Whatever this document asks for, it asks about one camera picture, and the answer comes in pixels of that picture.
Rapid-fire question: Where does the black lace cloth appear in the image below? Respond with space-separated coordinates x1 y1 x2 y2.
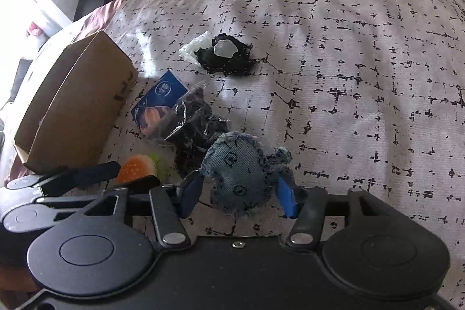
194 35 261 77

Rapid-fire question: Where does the white plastic bag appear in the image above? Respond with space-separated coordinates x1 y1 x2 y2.
179 31 212 66

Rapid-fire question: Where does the denim stuffed toy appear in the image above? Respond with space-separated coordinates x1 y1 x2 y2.
199 131 293 220

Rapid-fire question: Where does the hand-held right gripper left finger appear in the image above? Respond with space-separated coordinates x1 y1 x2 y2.
84 173 205 247

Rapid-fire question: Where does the blue snack packet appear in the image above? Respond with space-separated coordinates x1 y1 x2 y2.
131 69 189 138

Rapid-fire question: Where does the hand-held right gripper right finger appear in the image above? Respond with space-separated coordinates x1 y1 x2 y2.
276 175 386 250

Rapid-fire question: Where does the printed grid blanket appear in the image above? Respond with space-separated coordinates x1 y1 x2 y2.
73 0 465 300

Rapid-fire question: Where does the clear bag of black items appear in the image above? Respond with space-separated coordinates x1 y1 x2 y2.
165 85 230 177

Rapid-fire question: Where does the orange plush toy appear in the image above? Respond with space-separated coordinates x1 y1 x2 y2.
116 150 180 185

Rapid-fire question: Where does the brown cardboard box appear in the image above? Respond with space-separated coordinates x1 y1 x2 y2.
14 31 139 174

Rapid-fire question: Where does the pink plush toy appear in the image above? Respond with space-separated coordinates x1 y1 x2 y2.
26 20 47 38

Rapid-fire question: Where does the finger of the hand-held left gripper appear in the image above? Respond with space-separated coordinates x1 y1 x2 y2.
5 161 121 196
0 175 161 231

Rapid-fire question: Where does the white translucent piece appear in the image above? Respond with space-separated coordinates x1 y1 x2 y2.
214 40 236 58

